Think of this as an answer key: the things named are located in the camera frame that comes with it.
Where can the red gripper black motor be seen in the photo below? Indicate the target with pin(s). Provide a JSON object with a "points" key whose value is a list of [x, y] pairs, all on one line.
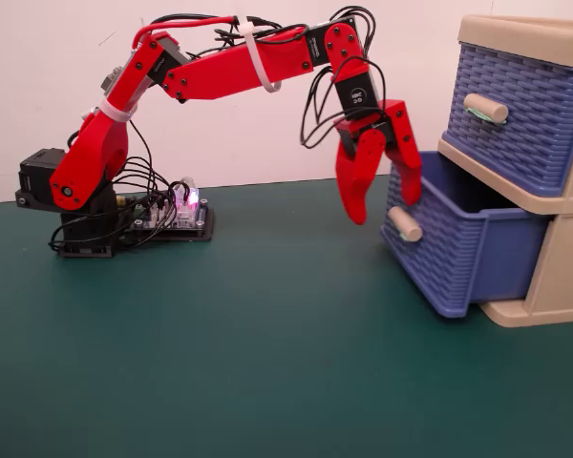
{"points": [[346, 128]]}

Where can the blue woven drawer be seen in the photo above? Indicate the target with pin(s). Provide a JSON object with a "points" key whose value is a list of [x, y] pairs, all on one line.
{"points": [[439, 267], [520, 143]]}

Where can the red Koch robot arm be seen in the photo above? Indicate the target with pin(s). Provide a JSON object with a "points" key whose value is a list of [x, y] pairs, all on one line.
{"points": [[229, 71]]}

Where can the beige plastic drawer cabinet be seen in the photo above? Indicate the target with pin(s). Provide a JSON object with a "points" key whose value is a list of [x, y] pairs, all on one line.
{"points": [[568, 267]]}

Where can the long white zip tie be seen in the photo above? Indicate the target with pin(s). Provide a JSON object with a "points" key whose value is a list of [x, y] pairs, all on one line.
{"points": [[255, 62]]}

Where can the controller circuit board black plate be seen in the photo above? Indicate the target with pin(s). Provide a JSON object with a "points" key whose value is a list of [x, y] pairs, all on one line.
{"points": [[172, 228]]}

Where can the short white zip tie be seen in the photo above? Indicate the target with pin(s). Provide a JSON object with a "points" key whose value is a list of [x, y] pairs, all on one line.
{"points": [[112, 112]]}

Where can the dark green table mat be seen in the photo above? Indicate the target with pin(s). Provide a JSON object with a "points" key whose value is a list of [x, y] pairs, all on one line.
{"points": [[172, 358]]}

